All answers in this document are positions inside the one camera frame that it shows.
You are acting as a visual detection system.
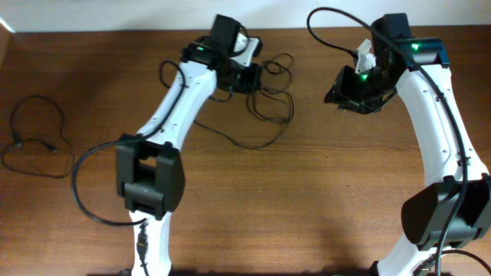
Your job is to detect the thin black USB cable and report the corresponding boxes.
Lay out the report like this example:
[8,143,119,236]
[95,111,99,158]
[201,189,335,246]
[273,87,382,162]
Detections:
[193,90,295,150]
[1,94,75,179]

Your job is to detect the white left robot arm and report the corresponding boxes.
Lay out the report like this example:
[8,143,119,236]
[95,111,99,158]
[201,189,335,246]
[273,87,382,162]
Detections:
[116,15,262,275]

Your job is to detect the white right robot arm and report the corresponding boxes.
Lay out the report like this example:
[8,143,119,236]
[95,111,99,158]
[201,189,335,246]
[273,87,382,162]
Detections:
[325,13,490,275]

